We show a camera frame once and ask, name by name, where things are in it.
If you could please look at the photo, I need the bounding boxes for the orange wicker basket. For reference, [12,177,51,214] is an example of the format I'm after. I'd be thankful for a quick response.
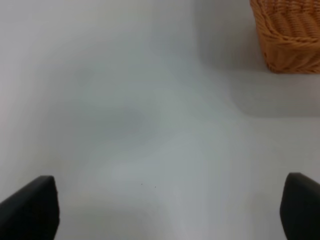
[250,0,320,74]

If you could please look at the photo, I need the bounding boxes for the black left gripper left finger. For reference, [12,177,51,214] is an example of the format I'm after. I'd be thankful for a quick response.
[0,175,60,240]

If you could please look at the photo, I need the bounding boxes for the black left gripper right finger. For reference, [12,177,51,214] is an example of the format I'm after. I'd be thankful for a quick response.
[279,172,320,240]

